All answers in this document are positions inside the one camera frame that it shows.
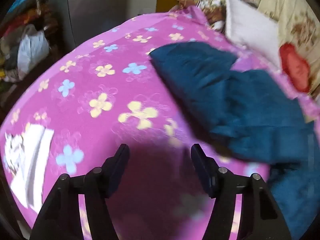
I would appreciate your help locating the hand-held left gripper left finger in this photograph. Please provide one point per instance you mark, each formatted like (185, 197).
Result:
(120, 165)

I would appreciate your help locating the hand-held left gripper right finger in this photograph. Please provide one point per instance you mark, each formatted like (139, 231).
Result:
(199, 165)

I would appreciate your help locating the dark blue padded jacket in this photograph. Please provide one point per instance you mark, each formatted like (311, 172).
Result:
(225, 92)

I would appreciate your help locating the pile of colourful clothes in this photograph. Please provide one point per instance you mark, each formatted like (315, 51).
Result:
(27, 10)

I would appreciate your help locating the pink floral bed sheet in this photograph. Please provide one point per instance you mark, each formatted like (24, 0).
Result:
(100, 92)

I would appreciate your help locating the white patterned folded cloth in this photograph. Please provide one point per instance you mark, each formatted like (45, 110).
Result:
(32, 155)

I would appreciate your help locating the red heart-shaped cushion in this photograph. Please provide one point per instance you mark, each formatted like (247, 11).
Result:
(295, 67)

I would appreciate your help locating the white plastic bag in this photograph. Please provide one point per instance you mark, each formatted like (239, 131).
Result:
(32, 50)

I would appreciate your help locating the white pillow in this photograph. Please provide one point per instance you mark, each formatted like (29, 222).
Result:
(250, 27)

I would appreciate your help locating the grey wardrobe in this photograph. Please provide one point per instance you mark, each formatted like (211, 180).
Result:
(100, 10)

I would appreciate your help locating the brown floral blanket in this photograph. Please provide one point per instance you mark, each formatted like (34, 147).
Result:
(212, 7)

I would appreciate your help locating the cream floral quilt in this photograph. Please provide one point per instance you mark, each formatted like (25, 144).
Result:
(282, 5)

